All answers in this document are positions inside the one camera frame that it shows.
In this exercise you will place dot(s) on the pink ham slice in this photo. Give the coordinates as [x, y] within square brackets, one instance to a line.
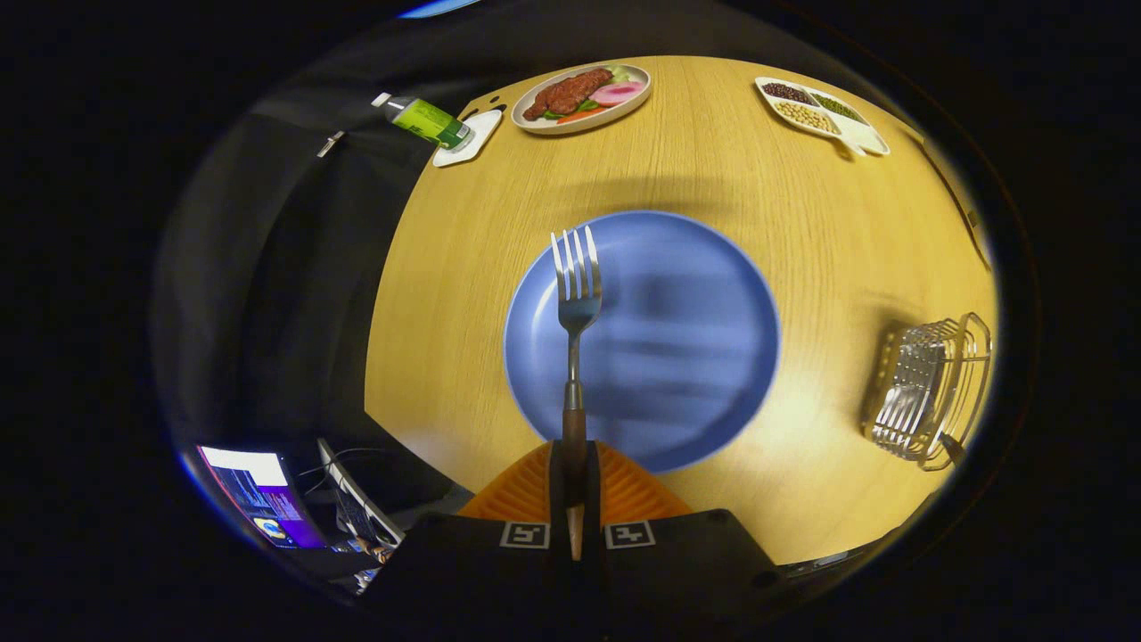
[617, 93]

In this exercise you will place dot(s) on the metal drain basket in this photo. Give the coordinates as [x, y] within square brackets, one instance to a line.
[918, 392]

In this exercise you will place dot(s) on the blue plate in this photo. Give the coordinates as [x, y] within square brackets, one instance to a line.
[677, 357]

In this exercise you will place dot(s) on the brown steak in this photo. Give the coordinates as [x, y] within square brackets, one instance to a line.
[566, 94]

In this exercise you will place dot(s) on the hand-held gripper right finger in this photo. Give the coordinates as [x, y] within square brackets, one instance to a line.
[669, 571]

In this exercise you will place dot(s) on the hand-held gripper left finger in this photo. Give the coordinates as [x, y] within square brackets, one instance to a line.
[490, 580]

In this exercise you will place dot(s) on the white cloth clip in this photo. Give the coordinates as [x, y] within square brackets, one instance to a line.
[331, 144]

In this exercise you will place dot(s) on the beige food plate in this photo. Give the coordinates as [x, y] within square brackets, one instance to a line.
[624, 111]

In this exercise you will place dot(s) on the white square coaster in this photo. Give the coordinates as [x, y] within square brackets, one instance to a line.
[477, 143]

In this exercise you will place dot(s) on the white divided bean dish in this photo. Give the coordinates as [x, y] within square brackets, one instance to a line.
[860, 134]

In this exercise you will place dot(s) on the lit computer monitor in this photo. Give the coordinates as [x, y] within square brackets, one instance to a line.
[263, 490]

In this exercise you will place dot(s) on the green drink bottle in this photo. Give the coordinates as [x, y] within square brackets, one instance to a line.
[428, 120]

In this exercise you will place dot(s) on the open laptop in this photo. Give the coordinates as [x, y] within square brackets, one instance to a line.
[361, 504]

